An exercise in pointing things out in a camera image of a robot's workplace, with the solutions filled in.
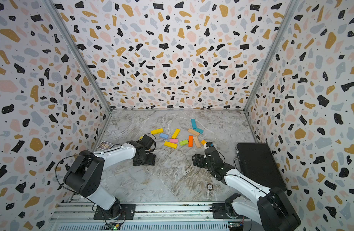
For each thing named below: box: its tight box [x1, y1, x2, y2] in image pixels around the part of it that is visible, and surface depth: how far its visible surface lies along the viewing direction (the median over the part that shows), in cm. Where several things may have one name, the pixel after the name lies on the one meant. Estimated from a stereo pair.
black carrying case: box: [233, 143, 287, 192], surface depth 88 cm
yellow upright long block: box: [171, 128, 181, 140], surface depth 108 cm
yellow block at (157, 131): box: [150, 128, 165, 135], surface depth 109 cm
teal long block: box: [190, 118, 197, 129], surface depth 116 cm
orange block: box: [188, 135, 194, 148], surface depth 104 cm
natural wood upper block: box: [187, 128, 201, 137], surface depth 109 cm
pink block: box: [169, 138, 179, 144], surface depth 105 cm
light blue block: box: [159, 132, 169, 140], surface depth 106 cm
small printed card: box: [97, 140, 114, 151], surface depth 99 cm
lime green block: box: [179, 139, 189, 146], surface depth 102 cm
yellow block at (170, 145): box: [164, 141, 178, 150], surface depth 102 cm
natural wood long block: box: [192, 136, 202, 149], surface depth 103 cm
